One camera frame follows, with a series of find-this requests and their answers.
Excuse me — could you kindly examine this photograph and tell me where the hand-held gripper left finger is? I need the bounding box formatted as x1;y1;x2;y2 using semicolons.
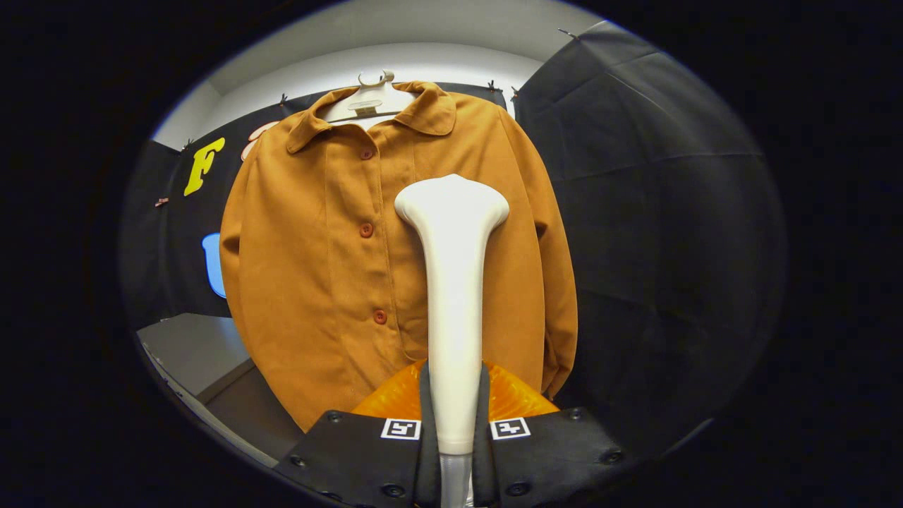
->
274;360;443;508

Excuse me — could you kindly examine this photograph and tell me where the grey cabinet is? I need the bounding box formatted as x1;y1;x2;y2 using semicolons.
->
136;313;304;468

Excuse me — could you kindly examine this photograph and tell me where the white clothes hanger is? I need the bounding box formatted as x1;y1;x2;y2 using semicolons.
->
321;69;417;131

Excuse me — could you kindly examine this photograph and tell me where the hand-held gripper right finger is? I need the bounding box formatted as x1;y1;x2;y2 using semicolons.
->
471;360;629;508

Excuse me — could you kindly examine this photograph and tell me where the orange button-up shirt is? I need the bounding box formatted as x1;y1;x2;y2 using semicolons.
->
219;80;579;433

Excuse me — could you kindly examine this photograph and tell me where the white garment steamer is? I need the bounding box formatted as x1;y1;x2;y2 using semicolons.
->
394;174;510;508

